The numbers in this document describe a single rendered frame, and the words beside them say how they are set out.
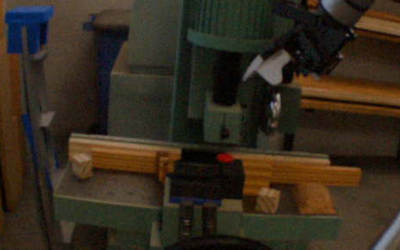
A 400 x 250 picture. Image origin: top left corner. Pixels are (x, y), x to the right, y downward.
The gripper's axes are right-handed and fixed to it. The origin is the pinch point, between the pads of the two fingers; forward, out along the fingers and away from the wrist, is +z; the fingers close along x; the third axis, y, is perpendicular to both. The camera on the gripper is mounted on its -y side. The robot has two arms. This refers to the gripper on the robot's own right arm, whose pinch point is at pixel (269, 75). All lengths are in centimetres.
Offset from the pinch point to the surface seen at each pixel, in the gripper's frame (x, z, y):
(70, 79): 86, 202, -158
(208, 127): -2.3, 18.3, -1.7
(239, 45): -2.1, 0.5, -7.9
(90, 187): -23.6, 35.4, -2.1
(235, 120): 1.7, 14.7, -0.2
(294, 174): 16.4, 21.1, 12.6
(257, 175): 4.5, 19.9, 10.6
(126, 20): 81, 119, -130
